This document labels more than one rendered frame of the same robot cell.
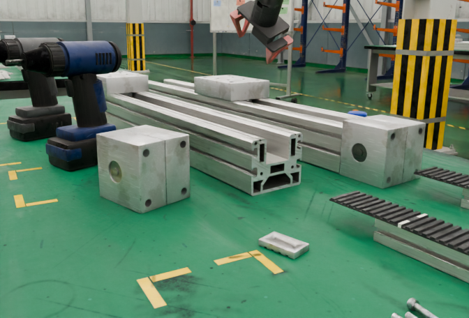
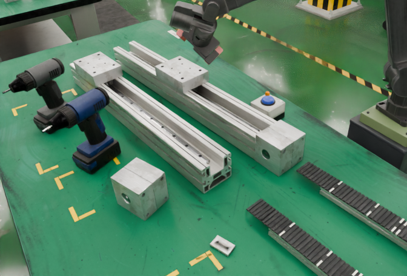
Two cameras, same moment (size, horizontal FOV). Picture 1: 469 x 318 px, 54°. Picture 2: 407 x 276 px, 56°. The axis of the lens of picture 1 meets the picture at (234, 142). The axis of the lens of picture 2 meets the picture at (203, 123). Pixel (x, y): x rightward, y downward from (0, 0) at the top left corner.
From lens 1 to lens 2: 0.51 m
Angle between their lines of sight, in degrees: 23
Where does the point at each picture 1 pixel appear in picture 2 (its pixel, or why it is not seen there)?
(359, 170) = (266, 163)
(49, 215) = (95, 227)
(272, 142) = (213, 155)
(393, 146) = (284, 155)
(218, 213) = (186, 215)
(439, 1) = not seen: outside the picture
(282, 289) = not seen: outside the picture
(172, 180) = (158, 198)
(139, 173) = (141, 205)
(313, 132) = (238, 133)
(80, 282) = not seen: outside the picture
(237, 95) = (187, 88)
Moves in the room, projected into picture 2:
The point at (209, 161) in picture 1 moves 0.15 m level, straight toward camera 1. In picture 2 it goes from (176, 164) to (180, 205)
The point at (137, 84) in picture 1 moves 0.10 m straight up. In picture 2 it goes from (114, 73) to (108, 46)
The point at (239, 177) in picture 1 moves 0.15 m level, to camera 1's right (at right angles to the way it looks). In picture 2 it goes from (195, 181) to (252, 177)
